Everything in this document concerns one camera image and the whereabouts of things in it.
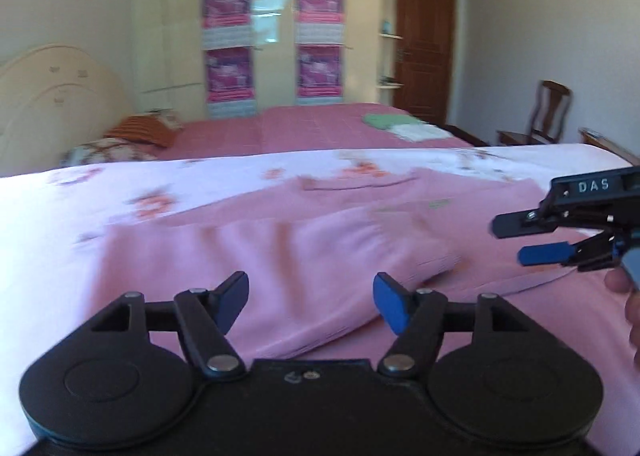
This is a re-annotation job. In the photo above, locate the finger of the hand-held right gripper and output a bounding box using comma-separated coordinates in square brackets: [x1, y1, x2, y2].
[518, 233, 622, 273]
[491, 208, 616, 239]

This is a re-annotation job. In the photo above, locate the pink checked bed sheet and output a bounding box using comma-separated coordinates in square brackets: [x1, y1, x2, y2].
[154, 103, 477, 160]

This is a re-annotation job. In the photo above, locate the green folded cloth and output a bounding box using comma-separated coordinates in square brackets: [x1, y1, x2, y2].
[362, 112, 422, 130]

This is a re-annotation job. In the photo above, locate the dark wooden furniture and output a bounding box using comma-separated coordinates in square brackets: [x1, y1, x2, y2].
[442, 123, 490, 147]

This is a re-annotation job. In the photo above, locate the cream corner shelf unit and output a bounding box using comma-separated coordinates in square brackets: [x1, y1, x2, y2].
[378, 0, 407, 105]

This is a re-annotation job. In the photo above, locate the orange striped pillow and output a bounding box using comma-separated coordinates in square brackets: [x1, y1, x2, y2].
[104, 114, 184, 147]

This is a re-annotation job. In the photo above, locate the floral blanket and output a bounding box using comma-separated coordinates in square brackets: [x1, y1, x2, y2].
[0, 142, 640, 456]

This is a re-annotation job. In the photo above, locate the cream wardrobe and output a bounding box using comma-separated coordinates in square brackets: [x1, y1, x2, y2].
[130, 0, 387, 119]

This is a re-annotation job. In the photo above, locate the person's right hand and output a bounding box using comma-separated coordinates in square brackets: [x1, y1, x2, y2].
[604, 266, 640, 373]

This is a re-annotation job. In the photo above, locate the pink knit garment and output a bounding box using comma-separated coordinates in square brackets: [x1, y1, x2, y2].
[97, 167, 626, 363]

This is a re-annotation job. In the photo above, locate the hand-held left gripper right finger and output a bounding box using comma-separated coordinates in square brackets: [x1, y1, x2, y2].
[373, 272, 532, 380]

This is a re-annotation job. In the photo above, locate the brown wooden door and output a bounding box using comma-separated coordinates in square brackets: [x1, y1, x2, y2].
[392, 0, 457, 127]

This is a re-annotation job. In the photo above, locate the floral pillow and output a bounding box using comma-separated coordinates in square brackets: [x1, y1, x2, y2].
[60, 137, 160, 167]
[146, 108, 187, 133]

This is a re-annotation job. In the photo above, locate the white folded cloth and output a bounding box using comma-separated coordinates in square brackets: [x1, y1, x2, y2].
[389, 123, 447, 143]

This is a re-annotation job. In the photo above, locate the pink wall poster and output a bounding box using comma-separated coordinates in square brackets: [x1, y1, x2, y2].
[295, 45, 344, 102]
[201, 0, 253, 48]
[204, 47, 258, 117]
[294, 0, 346, 46]

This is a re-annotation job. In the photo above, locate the cream bed headboard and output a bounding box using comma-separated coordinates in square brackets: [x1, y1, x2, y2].
[0, 44, 134, 177]

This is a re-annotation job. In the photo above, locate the dark wooden chair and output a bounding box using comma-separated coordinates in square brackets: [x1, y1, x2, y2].
[496, 80, 573, 147]

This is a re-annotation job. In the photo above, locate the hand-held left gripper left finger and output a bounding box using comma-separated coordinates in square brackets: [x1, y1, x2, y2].
[90, 271, 250, 382]

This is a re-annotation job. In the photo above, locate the wooden bed footboard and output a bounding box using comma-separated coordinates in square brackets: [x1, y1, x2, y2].
[578, 128, 640, 165]

